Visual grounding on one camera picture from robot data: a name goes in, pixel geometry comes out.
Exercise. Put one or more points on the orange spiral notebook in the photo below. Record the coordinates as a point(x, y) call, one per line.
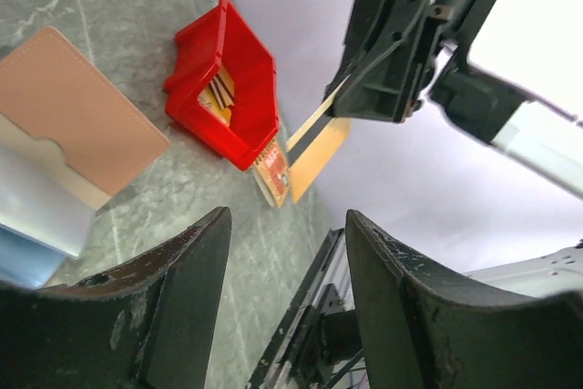
point(270, 170)

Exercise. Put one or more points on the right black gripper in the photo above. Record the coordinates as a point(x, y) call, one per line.
point(394, 49)

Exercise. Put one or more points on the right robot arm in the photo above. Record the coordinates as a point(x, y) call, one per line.
point(532, 132)

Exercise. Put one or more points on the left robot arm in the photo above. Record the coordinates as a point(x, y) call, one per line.
point(533, 270)

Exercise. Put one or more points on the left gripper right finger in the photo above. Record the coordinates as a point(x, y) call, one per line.
point(423, 325)

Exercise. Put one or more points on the red bin with gold cards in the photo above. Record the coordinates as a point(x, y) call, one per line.
point(221, 37)

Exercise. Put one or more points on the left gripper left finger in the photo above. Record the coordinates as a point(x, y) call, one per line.
point(146, 323)

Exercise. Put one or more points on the gold credit card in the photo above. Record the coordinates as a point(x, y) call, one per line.
point(313, 144)

